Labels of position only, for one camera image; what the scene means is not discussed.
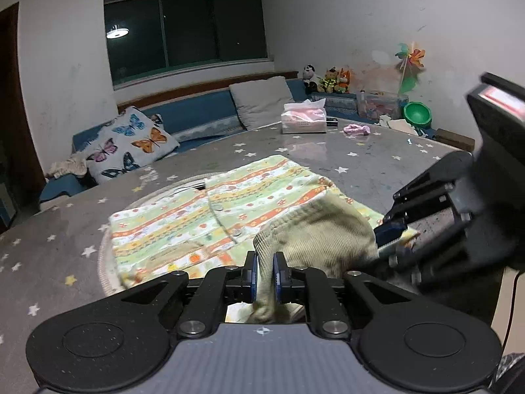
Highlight dark window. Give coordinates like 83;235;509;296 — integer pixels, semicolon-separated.
103;0;270;88

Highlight clear plastic storage box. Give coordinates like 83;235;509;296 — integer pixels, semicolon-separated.
356;90;410;121

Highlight brown wooden box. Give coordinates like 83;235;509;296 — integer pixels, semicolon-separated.
435;128;475;152

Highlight panda plush toy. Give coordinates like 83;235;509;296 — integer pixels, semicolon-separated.
303;64;323;93

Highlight grey star print blanket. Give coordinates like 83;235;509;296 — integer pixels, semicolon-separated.
0;121;506;362

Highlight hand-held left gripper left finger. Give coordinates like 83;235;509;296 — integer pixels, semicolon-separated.
119;252;259;339

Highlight black cable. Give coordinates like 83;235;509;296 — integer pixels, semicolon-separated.
505;270;519;337

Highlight white crumpled cloth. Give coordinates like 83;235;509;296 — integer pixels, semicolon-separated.
377;115;417;134

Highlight grey pillow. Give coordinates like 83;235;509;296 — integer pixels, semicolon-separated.
228;76;295;131

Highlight brown wooden door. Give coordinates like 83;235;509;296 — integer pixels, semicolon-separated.
0;2;47;232

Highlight blue sofa bench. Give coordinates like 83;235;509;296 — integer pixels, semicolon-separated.
39;79;358;211

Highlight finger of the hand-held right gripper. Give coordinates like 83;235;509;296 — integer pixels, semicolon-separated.
374;150;476;249
376;221;473;287

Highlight orange fox plush toy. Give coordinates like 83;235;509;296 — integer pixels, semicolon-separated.
334;67;354;94

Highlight brown bear plush toy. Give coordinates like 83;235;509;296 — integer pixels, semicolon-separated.
318;67;339;93

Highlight beige crumpled cloth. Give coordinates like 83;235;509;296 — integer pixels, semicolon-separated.
46;154;89;180

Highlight green orange patterned baby shirt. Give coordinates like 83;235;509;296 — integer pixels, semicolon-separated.
109;155;420;290

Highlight wooden headboard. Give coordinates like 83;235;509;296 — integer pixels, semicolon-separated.
117;71;298;114

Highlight green plastic bowl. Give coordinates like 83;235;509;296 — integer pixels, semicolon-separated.
403;102;434;129

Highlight pink tissue pack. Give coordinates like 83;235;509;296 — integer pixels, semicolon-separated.
281;98;328;134

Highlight olive corduroy pants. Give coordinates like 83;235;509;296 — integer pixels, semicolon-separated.
250;194;380;325

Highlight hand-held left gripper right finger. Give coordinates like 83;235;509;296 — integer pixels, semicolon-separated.
273;252;416;339

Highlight colourful pinwheel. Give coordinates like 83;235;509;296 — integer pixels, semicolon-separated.
394;42;426;95

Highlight butterfly print pillow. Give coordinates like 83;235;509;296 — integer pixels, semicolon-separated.
84;106;181;185

